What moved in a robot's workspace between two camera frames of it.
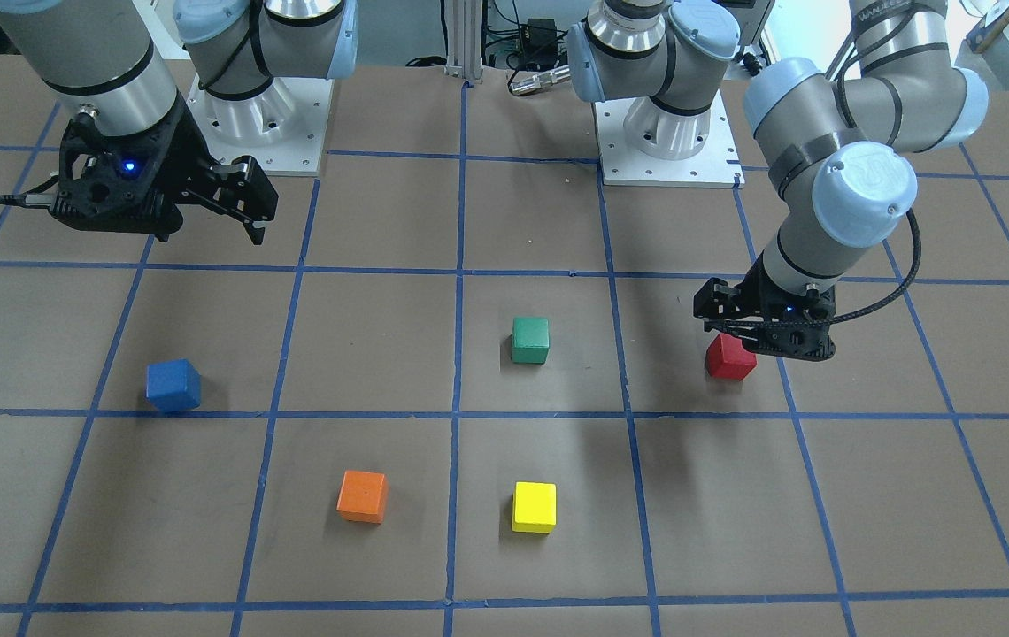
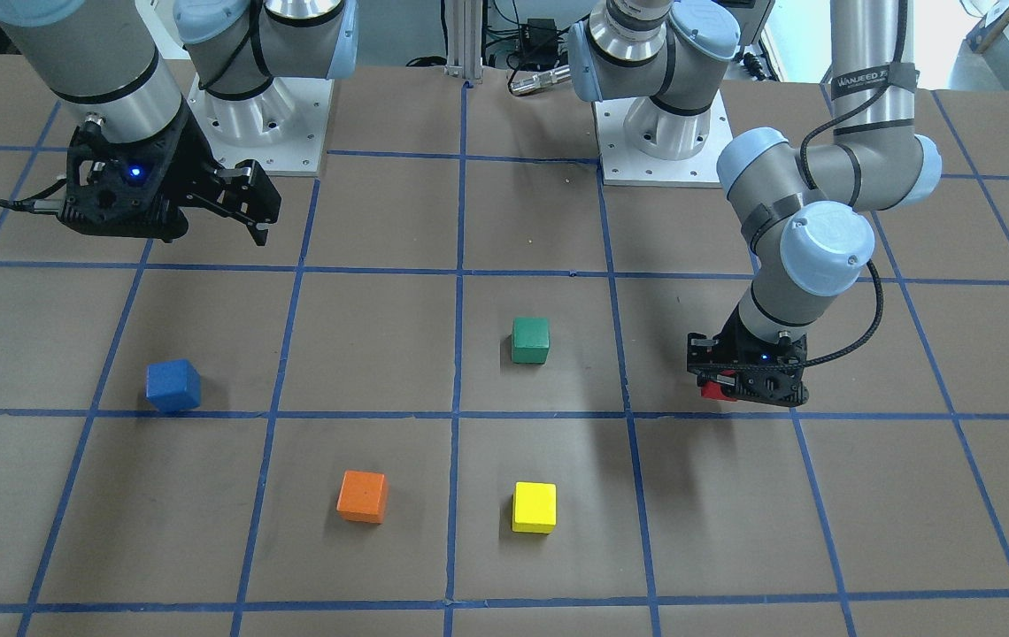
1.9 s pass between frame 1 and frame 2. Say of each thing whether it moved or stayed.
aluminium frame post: stayed
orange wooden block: stayed
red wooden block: moved
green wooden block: stayed
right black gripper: stayed
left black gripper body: moved
